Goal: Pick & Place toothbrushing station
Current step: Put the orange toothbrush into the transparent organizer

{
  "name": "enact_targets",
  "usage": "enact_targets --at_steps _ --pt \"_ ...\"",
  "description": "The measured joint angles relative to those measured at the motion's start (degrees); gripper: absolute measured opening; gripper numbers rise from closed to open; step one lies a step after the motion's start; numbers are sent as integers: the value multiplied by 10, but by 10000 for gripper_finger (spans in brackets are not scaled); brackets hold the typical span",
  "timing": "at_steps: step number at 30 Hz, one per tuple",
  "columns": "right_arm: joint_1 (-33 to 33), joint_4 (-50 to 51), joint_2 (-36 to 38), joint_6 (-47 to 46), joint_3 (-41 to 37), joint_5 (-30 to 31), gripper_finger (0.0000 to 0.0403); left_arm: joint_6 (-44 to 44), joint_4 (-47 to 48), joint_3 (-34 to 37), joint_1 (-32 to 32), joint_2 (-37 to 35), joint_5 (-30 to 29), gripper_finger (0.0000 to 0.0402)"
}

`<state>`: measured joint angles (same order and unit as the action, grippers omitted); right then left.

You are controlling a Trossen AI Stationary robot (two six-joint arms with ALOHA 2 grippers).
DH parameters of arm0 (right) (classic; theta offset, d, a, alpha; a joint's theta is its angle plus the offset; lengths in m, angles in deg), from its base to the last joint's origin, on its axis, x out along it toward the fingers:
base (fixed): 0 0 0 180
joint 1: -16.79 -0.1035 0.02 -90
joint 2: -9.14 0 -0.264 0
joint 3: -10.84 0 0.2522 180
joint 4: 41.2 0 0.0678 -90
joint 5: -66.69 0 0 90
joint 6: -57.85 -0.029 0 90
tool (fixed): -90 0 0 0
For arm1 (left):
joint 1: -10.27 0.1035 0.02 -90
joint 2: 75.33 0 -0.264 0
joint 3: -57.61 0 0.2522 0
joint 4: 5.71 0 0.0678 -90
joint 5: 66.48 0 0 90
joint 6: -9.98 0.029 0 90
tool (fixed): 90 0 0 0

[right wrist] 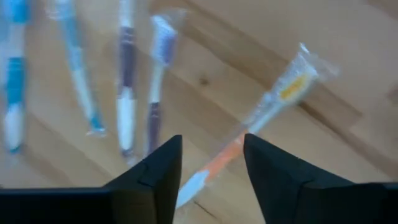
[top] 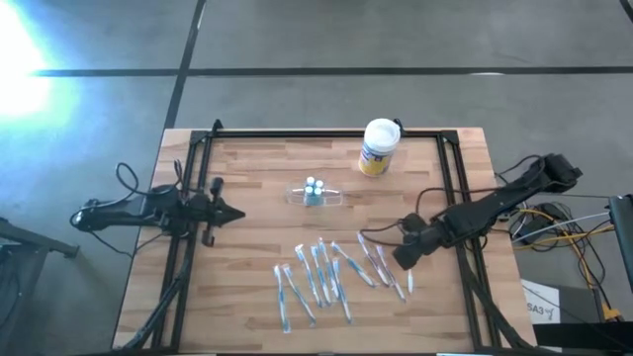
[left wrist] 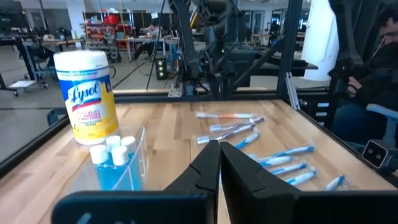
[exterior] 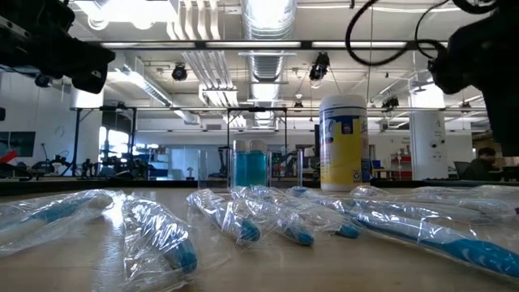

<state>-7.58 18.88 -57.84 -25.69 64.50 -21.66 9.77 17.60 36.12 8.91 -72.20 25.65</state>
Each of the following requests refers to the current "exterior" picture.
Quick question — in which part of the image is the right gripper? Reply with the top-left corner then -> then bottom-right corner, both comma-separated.
484,91 -> 519,158

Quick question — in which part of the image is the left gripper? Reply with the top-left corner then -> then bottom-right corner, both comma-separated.
0,0 -> 117,94

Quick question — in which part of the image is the maroon toothbrush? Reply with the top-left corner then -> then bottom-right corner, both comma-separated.
349,184 -> 483,203

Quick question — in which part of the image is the clear acrylic organizer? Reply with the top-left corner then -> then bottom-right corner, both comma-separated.
197,148 -> 304,192

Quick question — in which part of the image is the small blue mouthwash bottle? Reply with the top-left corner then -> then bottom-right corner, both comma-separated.
247,140 -> 268,188
233,140 -> 250,188

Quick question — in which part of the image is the white round column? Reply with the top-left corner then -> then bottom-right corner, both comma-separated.
69,83 -> 105,110
408,83 -> 448,182

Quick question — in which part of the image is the person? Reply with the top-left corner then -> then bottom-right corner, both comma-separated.
461,146 -> 506,183

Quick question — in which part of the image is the red shelf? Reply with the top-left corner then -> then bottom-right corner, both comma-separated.
389,152 -> 414,180

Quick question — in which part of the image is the cluttered background workbench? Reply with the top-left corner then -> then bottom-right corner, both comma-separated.
0,152 -> 171,180

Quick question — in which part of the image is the yellow wipes canister white lid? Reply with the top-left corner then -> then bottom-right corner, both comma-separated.
319,94 -> 372,192

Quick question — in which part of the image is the black overhead rig bar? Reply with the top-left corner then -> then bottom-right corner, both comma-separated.
87,39 -> 449,51

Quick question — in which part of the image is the dark wall screen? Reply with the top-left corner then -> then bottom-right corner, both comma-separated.
0,130 -> 36,158

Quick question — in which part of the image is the black aluminium table frame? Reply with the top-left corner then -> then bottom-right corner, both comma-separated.
0,176 -> 519,195

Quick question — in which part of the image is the silver ventilation duct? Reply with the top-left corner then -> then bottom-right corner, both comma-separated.
239,0 -> 298,131

